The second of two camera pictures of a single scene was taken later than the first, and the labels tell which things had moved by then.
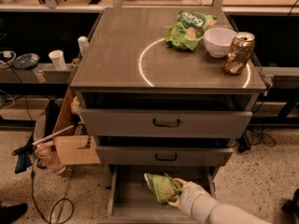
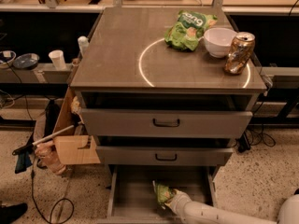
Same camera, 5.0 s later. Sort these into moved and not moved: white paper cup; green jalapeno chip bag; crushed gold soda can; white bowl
Moved: green jalapeno chip bag
Not moved: white bowl; white paper cup; crushed gold soda can
